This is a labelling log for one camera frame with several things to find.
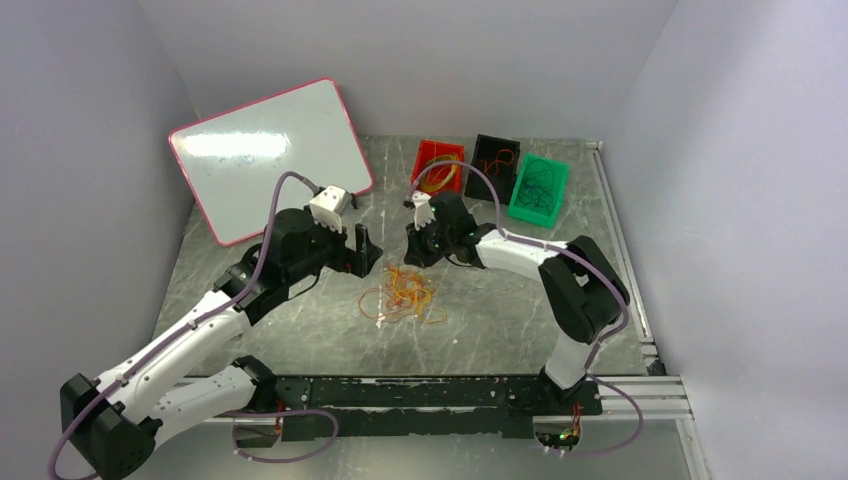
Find green plastic bin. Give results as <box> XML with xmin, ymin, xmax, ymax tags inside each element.
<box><xmin>507</xmin><ymin>154</ymin><xmax>570</xmax><ymax>228</ymax></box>

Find aluminium rail frame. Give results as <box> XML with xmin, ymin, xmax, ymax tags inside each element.
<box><xmin>175</xmin><ymin>136</ymin><xmax>688</xmax><ymax>458</ymax></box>

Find red plastic bin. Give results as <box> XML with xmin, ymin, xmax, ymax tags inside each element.
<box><xmin>411</xmin><ymin>140</ymin><xmax>465</xmax><ymax>195</ymax></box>

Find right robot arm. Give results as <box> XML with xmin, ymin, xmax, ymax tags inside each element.
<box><xmin>404</xmin><ymin>192</ymin><xmax>631</xmax><ymax>414</ymax></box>

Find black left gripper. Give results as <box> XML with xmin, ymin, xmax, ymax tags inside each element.
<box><xmin>285</xmin><ymin>211</ymin><xmax>381</xmax><ymax>284</ymax></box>

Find orange yellow tangled cables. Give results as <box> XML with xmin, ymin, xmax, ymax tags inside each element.
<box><xmin>358</xmin><ymin>264</ymin><xmax>449</xmax><ymax>326</ymax></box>

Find purple cable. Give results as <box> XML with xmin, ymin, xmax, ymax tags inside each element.
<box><xmin>517</xmin><ymin>158</ymin><xmax>564</xmax><ymax>217</ymax></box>

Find pink framed whiteboard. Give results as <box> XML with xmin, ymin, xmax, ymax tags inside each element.
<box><xmin>168</xmin><ymin>77</ymin><xmax>374</xmax><ymax>246</ymax></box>

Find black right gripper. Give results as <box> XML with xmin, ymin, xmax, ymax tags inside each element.
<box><xmin>404</xmin><ymin>216</ymin><xmax>455</xmax><ymax>269</ymax></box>

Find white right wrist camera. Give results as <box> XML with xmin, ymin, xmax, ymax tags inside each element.
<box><xmin>403</xmin><ymin>191</ymin><xmax>435</xmax><ymax>231</ymax></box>

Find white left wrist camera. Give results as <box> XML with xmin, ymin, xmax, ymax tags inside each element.
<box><xmin>308</xmin><ymin>185</ymin><xmax>352</xmax><ymax>233</ymax></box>

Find black plastic bin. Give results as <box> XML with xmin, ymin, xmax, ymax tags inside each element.
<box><xmin>463</xmin><ymin>134</ymin><xmax>520</xmax><ymax>205</ymax></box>

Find yellow green coiled cable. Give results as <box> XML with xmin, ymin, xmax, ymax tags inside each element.
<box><xmin>421</xmin><ymin>153</ymin><xmax>461</xmax><ymax>194</ymax></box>

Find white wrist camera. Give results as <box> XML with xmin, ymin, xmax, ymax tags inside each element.
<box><xmin>403</xmin><ymin>191</ymin><xmax>435</xmax><ymax>231</ymax></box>
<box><xmin>308</xmin><ymin>185</ymin><xmax>352</xmax><ymax>233</ymax></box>

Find orange cable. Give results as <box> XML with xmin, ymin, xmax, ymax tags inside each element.
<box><xmin>480</xmin><ymin>148</ymin><xmax>518</xmax><ymax>179</ymax></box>

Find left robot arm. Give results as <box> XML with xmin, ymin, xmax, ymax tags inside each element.
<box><xmin>60</xmin><ymin>207</ymin><xmax>382</xmax><ymax>479</ymax></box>

